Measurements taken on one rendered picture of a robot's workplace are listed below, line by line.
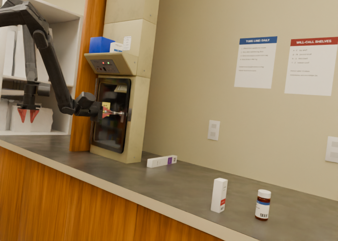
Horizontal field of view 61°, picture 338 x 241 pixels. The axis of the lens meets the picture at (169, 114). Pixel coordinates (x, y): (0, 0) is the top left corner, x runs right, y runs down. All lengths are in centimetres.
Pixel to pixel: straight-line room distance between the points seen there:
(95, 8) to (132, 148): 86
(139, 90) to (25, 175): 82
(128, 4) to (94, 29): 28
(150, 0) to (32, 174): 115
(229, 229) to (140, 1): 121
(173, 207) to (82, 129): 96
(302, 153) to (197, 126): 61
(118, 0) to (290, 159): 127
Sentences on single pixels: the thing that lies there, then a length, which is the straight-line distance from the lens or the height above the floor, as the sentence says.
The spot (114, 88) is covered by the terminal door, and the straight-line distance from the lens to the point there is 160.
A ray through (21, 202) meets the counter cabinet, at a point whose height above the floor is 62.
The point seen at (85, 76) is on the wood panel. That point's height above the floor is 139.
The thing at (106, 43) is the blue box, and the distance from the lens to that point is 164.
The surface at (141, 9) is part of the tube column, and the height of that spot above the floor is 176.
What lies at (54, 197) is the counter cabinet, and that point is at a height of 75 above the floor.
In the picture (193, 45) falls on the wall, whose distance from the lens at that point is 186.
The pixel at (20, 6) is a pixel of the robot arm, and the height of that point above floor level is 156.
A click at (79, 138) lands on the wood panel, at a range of 179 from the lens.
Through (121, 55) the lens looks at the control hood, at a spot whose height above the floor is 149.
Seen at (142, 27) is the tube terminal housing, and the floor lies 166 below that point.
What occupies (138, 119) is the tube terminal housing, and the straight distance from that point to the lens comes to 156.
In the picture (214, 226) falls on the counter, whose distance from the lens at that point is 92.
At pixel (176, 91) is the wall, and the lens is 188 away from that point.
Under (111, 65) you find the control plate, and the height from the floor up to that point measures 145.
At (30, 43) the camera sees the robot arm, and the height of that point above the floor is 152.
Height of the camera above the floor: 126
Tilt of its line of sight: 1 degrees down
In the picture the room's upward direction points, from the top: 7 degrees clockwise
